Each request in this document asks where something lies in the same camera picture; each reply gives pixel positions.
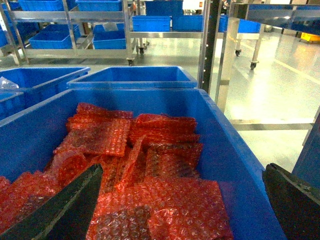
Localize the red bubble wrap bags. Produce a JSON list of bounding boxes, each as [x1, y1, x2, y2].
[[0, 102, 234, 240]]

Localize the empty blue bin behind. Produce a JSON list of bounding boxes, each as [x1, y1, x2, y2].
[[67, 66, 198, 89]]

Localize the wheeled steel shelf cart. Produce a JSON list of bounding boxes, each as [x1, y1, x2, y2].
[[0, 0, 226, 67]]

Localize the steel roller shelf rack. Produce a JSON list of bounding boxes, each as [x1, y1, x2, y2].
[[197, 0, 240, 112]]

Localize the blue bin with red bags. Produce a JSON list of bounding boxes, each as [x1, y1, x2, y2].
[[0, 88, 285, 240]]

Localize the stainless steel table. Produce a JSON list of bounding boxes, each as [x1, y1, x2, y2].
[[229, 3, 320, 131]]

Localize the yellow mop bucket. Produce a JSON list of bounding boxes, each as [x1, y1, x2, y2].
[[299, 32, 320, 43]]

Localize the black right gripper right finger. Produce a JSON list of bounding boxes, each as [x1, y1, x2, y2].
[[262, 163, 320, 240]]

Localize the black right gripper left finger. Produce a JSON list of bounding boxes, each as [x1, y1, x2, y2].
[[0, 164, 103, 240]]

